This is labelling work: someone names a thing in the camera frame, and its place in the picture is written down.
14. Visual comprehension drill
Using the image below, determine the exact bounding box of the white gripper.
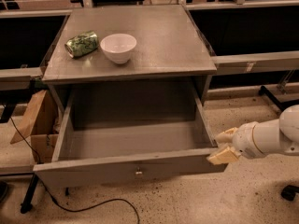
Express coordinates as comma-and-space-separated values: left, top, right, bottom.
206, 122, 259, 165

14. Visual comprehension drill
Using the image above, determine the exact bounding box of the grey top drawer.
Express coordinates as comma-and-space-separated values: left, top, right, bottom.
34, 84, 225, 188

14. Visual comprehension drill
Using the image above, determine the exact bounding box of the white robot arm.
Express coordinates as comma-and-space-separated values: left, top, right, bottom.
207, 105, 299, 165

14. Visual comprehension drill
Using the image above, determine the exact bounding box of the grey drawer cabinet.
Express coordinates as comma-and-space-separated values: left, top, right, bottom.
43, 5, 217, 119

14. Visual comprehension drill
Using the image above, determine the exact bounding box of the black chair caster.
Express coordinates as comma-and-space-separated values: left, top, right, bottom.
281, 185, 299, 202

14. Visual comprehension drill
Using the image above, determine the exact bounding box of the white ceramic bowl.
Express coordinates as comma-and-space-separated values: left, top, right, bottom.
100, 34, 137, 64

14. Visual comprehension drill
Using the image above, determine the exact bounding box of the green crushed soda can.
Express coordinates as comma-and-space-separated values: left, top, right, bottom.
64, 31, 99, 58

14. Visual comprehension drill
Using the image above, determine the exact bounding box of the brown cardboard box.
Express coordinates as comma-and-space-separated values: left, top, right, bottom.
10, 90, 58, 163

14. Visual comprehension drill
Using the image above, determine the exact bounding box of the black tripod stand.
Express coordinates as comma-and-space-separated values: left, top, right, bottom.
21, 174, 39, 214

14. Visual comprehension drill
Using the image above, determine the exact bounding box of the grey left railing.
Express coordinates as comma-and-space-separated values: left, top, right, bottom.
0, 9, 71, 91

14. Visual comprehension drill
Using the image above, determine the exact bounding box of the black floor cable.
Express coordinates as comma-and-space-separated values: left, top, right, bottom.
8, 117, 141, 224

